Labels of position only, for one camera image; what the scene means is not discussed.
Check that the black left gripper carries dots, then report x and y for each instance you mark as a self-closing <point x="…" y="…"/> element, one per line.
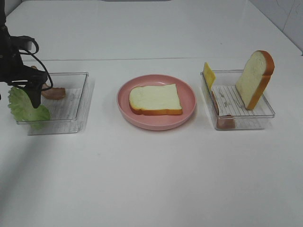
<point x="12" y="70"/>

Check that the brown bacon strip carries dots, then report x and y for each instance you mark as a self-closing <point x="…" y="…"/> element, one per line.
<point x="225" y="123"/>
<point x="51" y="92"/>

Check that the green lettuce leaf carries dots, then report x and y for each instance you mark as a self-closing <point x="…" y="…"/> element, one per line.
<point x="21" y="107"/>

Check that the white bread slice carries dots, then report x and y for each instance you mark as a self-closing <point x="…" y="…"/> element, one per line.
<point x="155" y="100"/>
<point x="255" y="78"/>

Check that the clear left plastic container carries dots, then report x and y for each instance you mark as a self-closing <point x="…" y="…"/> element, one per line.
<point x="68" y="115"/>

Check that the clear plastic container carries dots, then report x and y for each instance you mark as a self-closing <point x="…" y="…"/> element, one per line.
<point x="68" y="115"/>
<point x="230" y="102"/>

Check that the pink round plate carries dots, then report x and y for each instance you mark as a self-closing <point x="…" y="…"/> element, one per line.
<point x="157" y="122"/>

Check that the yellow cheese slice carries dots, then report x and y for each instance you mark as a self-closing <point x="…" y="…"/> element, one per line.
<point x="209" y="76"/>

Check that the clear right plastic container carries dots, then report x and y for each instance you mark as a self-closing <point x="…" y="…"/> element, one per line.
<point x="230" y="102"/>

